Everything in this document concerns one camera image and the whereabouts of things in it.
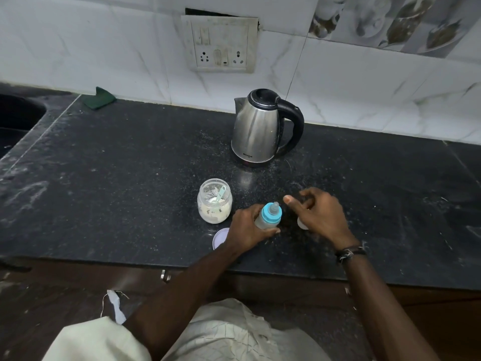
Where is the person's right hand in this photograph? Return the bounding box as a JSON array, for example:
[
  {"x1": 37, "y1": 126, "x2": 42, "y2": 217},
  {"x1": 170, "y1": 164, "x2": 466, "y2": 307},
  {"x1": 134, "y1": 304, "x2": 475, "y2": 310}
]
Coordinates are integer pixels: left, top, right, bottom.
[{"x1": 283, "y1": 187, "x2": 361, "y2": 251}]

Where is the person's left hand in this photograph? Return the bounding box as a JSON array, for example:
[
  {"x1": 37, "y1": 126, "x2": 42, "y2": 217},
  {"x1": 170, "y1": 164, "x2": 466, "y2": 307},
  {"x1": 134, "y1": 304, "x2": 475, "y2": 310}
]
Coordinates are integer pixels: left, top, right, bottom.
[{"x1": 224, "y1": 204, "x2": 281, "y2": 256}]

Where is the baby bottle with blue collar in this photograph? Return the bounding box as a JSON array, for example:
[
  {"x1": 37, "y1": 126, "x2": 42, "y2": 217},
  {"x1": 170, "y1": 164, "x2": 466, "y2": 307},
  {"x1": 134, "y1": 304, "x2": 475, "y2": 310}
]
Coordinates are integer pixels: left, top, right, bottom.
[{"x1": 254, "y1": 202, "x2": 283, "y2": 230}]

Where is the person's right forearm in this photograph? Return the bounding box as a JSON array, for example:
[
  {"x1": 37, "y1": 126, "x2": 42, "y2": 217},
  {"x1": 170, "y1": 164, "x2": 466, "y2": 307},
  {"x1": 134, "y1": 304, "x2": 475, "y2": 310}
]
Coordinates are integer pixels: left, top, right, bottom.
[{"x1": 339, "y1": 252, "x2": 441, "y2": 361}]

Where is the person's left forearm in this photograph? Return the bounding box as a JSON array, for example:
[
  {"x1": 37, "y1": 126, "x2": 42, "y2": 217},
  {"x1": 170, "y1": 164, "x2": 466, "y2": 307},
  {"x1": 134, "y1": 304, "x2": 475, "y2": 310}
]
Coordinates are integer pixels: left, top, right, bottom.
[{"x1": 123, "y1": 242, "x2": 243, "y2": 361}]

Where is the white round jar lid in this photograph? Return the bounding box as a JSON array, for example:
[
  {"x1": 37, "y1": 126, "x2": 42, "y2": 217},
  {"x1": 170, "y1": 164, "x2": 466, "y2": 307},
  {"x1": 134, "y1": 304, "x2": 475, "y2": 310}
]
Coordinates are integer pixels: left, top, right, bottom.
[{"x1": 212, "y1": 228, "x2": 230, "y2": 250}]

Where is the glass jar of powder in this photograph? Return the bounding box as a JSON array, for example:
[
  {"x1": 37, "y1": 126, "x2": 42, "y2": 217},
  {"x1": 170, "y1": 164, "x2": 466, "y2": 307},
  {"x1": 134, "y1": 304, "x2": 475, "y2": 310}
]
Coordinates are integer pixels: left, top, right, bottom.
[{"x1": 197, "y1": 178, "x2": 233, "y2": 225}]

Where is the stainless steel electric kettle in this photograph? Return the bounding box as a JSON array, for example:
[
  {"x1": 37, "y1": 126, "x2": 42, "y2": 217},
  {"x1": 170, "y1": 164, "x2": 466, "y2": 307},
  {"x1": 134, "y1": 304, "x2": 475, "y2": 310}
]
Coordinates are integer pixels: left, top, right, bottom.
[{"x1": 231, "y1": 88, "x2": 305, "y2": 168}]

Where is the cream shirt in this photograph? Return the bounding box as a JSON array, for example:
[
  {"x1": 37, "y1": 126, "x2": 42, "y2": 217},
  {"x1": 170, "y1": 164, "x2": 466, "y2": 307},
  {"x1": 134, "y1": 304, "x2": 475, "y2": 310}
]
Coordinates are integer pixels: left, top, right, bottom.
[{"x1": 42, "y1": 298, "x2": 332, "y2": 361}]

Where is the white cloth scrap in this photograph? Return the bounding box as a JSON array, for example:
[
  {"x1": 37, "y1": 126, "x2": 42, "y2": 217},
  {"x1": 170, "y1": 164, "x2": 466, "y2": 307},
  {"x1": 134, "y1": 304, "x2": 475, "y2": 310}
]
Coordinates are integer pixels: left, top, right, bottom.
[{"x1": 100, "y1": 290, "x2": 130, "y2": 325}]

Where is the green scrub pad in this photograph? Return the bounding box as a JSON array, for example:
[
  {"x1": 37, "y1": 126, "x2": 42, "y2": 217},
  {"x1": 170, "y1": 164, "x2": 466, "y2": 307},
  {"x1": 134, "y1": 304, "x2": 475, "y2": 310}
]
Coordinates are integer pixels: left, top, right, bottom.
[{"x1": 81, "y1": 86, "x2": 117, "y2": 110}]

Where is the brown wooden cabinet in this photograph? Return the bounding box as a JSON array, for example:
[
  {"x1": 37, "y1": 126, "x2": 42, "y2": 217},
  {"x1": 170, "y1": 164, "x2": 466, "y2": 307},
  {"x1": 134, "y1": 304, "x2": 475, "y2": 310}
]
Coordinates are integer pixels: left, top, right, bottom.
[{"x1": 0, "y1": 255, "x2": 481, "y2": 361}]

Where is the dark kitchen sink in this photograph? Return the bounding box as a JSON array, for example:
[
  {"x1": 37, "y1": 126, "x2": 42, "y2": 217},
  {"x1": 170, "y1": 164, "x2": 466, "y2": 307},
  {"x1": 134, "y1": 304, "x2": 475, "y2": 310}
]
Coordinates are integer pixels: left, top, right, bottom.
[{"x1": 0, "y1": 93, "x2": 48, "y2": 159}]

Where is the black wrist bracelet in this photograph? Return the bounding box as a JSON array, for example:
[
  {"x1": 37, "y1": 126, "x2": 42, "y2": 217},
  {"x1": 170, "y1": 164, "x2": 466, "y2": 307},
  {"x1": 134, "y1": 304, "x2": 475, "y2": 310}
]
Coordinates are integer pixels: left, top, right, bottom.
[{"x1": 334, "y1": 245, "x2": 368, "y2": 264}]

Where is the white wall socket switchboard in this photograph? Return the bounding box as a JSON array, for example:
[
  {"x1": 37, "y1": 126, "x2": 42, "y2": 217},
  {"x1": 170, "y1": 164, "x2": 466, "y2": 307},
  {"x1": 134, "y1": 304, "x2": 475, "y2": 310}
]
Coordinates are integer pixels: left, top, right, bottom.
[{"x1": 181, "y1": 15, "x2": 260, "y2": 74}]

